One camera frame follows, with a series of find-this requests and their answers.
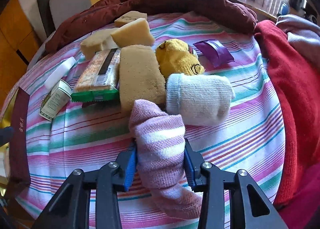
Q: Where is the pink white striped sock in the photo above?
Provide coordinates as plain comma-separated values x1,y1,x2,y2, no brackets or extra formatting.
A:
129,99,202,220

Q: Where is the small green white box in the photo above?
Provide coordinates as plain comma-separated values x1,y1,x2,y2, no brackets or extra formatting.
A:
39,79,72,121

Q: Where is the cracker pack green edge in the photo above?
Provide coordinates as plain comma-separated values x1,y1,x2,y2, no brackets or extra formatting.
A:
71,48,120,103

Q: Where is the white soap bar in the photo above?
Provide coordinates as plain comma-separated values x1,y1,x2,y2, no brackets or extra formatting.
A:
44,57,76,91

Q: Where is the large tan sponge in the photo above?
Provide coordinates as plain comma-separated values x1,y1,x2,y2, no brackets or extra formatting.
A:
119,45,166,113

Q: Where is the purple snack packet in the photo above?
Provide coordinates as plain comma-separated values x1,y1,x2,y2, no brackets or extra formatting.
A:
194,39,234,67

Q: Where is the striped bed sheet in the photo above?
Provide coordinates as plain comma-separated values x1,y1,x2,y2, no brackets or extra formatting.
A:
17,12,285,218

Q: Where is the gold maroon gift box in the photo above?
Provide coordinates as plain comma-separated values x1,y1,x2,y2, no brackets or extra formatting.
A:
1,87,30,199

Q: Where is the red blanket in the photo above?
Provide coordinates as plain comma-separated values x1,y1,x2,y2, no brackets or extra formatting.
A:
254,20,320,229

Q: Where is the yellow rolled sock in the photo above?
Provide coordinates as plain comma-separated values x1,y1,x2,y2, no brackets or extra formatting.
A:
155,38,205,79

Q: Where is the left yellow sponge block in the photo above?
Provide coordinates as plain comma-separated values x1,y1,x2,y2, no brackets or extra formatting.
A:
80,27,118,61

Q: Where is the yellow sponge block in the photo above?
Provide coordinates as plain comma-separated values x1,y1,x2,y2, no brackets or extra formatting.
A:
80,27,118,61
114,11,148,27

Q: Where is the orange wooden wardrobe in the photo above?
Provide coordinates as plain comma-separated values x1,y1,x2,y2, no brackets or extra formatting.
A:
1,0,40,105

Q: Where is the pink grey garment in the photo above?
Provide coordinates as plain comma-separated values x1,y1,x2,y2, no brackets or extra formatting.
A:
275,14,320,70

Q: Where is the wedge yellow sponge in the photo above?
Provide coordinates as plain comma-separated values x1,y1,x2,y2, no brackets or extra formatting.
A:
111,18,155,48

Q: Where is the wooden side desk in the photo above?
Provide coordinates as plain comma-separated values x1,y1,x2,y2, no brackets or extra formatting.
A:
216,0,304,23

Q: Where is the far yellow sponge block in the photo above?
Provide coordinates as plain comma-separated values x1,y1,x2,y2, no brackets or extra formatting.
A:
114,11,148,27

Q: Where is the maroon jacket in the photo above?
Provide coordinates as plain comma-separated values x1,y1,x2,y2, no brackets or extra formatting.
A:
45,0,257,53

